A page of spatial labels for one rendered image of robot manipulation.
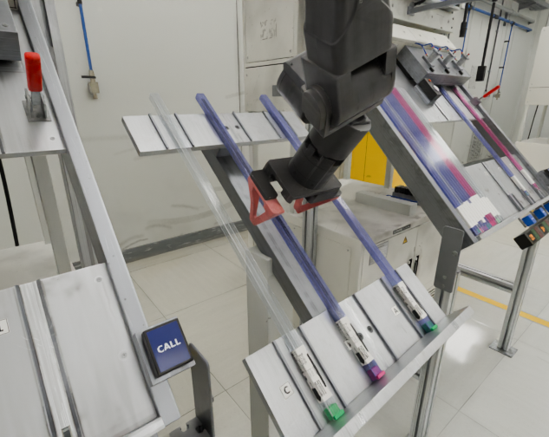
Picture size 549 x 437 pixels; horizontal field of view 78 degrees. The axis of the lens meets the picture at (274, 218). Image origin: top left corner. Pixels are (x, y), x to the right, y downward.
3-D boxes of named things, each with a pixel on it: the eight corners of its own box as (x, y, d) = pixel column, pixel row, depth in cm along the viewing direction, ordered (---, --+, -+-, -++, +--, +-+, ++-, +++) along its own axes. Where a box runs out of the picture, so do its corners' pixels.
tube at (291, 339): (337, 414, 37) (343, 413, 36) (329, 421, 36) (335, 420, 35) (157, 99, 54) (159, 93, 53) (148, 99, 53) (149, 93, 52)
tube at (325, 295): (378, 375, 42) (383, 374, 41) (371, 381, 41) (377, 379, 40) (202, 98, 59) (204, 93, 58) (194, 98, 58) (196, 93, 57)
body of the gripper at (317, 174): (260, 169, 46) (285, 127, 40) (311, 161, 52) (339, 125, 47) (285, 206, 43) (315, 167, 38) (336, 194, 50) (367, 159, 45)
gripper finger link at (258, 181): (229, 206, 50) (253, 163, 44) (266, 198, 55) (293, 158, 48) (251, 244, 48) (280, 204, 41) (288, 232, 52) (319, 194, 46)
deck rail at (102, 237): (169, 419, 41) (181, 417, 37) (153, 428, 40) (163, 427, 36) (30, 23, 62) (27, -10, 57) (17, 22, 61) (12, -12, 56)
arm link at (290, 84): (323, 107, 31) (396, 65, 32) (257, 31, 35) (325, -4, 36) (314, 170, 42) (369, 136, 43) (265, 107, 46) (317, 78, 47)
